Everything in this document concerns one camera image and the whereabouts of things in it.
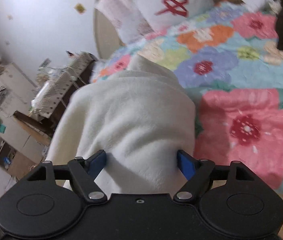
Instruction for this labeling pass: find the beige cabinet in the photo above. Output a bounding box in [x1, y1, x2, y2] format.
[0, 63, 45, 179]

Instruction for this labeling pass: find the dark wooden nightstand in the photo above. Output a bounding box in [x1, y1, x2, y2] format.
[13, 51, 97, 137]

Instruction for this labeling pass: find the white fleece garment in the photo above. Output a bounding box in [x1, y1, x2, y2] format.
[47, 55, 196, 196]

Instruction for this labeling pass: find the patterned pillow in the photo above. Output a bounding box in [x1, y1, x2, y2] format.
[95, 0, 153, 44]

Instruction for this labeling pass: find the floral quilted bedspread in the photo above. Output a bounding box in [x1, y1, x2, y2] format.
[92, 2, 283, 238]

